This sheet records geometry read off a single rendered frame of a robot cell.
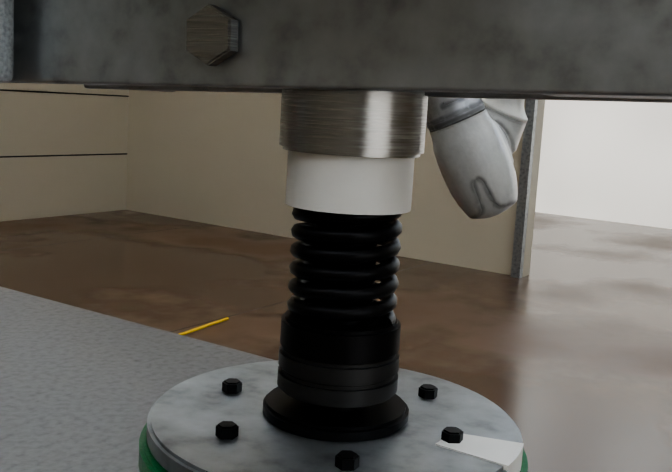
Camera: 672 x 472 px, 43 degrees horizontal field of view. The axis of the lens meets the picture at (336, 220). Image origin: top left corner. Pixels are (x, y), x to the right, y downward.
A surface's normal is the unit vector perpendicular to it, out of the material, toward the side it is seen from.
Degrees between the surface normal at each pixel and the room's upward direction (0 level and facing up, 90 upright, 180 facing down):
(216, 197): 90
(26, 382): 0
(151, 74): 90
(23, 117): 90
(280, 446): 0
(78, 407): 0
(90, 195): 90
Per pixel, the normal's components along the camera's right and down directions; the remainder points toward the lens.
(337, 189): -0.14, 0.13
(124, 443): 0.06, -0.99
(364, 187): 0.24, 0.14
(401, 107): 0.59, 0.15
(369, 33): -0.43, 0.10
